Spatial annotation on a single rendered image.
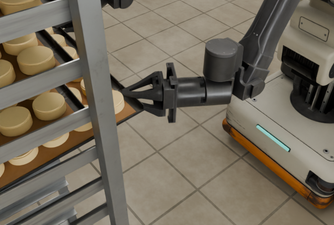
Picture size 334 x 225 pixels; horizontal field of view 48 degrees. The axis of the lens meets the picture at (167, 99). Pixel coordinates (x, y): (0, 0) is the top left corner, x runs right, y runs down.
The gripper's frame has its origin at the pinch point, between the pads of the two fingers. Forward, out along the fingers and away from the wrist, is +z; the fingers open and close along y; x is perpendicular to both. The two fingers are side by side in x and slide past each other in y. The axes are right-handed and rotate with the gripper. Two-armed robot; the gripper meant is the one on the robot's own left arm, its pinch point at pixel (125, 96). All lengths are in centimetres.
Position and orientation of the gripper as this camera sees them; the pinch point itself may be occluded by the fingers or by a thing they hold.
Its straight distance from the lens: 69.8
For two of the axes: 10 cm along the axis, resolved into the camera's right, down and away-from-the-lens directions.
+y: 0.3, -7.6, -6.5
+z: -9.9, 0.6, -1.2
